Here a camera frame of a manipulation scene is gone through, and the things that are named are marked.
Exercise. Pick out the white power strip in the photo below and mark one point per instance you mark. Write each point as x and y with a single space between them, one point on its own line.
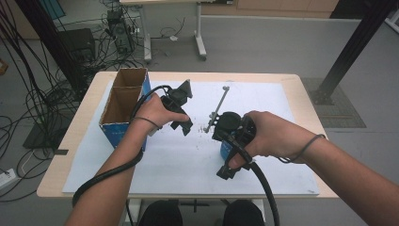
7 178

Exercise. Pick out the white desk on casters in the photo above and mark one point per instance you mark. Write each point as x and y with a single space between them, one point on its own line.
199 31

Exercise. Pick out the light wooden table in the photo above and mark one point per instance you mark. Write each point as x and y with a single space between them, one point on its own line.
295 94

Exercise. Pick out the thin dark wrist band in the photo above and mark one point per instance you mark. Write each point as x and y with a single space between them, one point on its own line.
309 145
147 119

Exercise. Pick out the wooden cabinet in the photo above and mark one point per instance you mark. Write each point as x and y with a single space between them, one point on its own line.
282 8

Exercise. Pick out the person's right leg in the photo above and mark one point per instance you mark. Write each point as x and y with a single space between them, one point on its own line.
243 215

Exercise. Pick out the black stand base plate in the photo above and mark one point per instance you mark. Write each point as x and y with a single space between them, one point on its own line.
40 138

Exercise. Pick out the blue cardboard box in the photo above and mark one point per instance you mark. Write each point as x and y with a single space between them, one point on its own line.
120 106

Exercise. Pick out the black metal stand post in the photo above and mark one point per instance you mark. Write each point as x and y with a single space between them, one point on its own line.
354 44
47 34

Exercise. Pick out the computer tower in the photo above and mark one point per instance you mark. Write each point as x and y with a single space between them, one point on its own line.
120 34

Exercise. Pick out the teal panel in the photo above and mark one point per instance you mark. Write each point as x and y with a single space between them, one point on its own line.
53 8

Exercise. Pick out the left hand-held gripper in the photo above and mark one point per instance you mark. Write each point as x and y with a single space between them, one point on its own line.
175 102

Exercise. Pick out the person's leg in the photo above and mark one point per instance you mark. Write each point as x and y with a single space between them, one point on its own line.
243 215
160 215

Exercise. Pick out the black tape strip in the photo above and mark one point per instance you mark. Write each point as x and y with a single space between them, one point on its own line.
61 152

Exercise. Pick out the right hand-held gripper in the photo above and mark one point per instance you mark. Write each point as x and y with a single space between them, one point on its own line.
230 125

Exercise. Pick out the person's left leg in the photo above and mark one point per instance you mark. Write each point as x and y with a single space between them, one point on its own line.
160 215

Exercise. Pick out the black equipment case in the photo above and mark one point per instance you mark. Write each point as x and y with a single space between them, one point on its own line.
78 44

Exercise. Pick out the person's left hand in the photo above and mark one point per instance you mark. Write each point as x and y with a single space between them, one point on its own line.
153 111

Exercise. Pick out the person's right hand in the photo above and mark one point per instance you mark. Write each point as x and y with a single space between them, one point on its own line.
276 135

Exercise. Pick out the white table mat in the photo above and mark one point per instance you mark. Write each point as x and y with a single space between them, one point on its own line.
188 169

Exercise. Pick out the blue bottle with white cap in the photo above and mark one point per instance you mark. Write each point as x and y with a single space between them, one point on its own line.
224 151

